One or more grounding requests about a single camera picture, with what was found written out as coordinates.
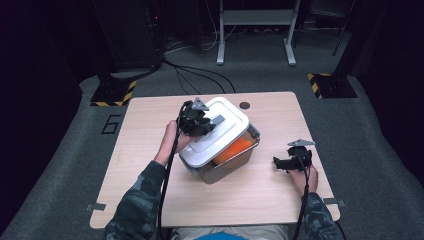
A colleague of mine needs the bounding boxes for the person's right hand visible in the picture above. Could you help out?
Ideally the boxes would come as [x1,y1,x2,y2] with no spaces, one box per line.
[288,169,319,198]

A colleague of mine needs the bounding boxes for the person's left hand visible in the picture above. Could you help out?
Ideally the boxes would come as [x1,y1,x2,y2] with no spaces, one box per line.
[153,119,194,167]

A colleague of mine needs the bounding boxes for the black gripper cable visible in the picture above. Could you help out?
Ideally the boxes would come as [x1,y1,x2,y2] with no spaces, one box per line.
[293,154,313,240]
[155,101,189,240]

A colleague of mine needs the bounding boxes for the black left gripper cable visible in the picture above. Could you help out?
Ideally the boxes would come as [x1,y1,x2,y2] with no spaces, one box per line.
[155,101,189,240]

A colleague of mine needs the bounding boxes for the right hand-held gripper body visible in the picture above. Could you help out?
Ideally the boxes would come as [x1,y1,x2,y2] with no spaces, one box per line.
[287,138,317,172]

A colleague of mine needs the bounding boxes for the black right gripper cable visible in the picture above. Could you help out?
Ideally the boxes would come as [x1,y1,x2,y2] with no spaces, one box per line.
[293,154,313,240]

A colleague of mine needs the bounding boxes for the black striped stand base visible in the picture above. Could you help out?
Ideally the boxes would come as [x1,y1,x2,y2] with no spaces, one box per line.
[90,79,138,108]
[307,72,358,100]

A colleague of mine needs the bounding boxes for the white metal stand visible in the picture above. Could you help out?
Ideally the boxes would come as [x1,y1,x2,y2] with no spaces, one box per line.
[216,0,303,67]

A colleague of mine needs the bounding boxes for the person's blue shirt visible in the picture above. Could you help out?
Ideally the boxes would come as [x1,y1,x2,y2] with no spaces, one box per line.
[196,232,248,240]

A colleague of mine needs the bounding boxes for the white box lid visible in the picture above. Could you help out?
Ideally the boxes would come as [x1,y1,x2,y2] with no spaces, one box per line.
[179,96,251,169]

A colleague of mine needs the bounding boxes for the orange plush toy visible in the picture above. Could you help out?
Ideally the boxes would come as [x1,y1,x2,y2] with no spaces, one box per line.
[212,136,254,166]

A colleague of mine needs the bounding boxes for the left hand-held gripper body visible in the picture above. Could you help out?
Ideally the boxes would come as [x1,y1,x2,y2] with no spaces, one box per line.
[178,97,214,137]

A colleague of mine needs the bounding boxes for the black floor cables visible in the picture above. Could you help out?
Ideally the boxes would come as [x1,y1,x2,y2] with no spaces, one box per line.
[162,57,237,95]

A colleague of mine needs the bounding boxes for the dark equipment cabinet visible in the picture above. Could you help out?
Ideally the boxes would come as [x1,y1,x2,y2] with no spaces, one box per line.
[89,0,163,73]

